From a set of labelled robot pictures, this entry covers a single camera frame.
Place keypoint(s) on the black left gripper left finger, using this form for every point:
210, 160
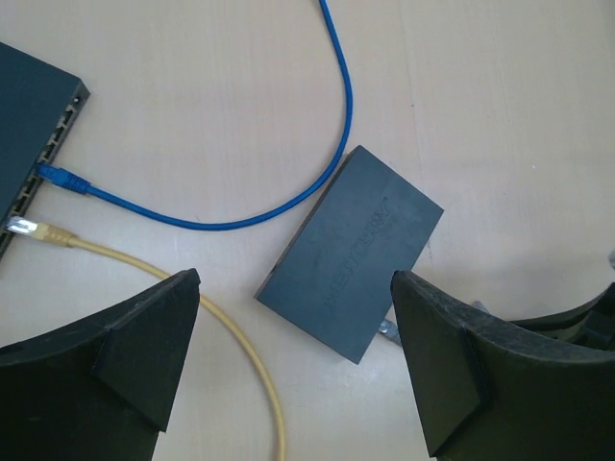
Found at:
102, 387

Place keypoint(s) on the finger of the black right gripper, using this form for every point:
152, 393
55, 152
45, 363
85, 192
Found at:
590, 325

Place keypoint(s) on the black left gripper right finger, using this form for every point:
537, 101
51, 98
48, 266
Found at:
486, 389

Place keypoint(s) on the black network switch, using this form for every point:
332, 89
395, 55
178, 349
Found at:
333, 279
39, 105

